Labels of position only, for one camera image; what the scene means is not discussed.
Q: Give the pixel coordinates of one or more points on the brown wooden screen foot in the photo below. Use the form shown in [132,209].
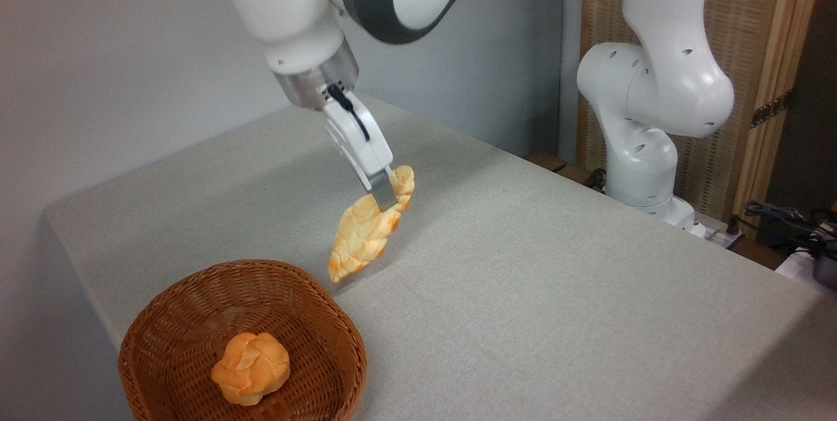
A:
[548,161]

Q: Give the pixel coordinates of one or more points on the metal screen hinge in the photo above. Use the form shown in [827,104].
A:
[769,111]

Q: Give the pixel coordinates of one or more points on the round golden bread roll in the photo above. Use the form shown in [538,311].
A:
[250,369]

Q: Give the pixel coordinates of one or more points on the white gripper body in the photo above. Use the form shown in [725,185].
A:
[356,140]

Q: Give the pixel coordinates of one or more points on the long pale braided bread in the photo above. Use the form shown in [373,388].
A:
[359,238]

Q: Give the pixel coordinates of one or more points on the white power strip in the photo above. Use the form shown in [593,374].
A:
[718,235]

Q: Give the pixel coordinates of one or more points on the brown wicker basket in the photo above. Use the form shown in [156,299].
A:
[314,355]

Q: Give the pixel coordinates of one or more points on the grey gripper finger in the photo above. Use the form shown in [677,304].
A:
[384,193]

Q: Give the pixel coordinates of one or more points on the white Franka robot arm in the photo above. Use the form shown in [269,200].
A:
[657,81]

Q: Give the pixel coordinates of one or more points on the grey tablecloth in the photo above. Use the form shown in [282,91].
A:
[556,290]

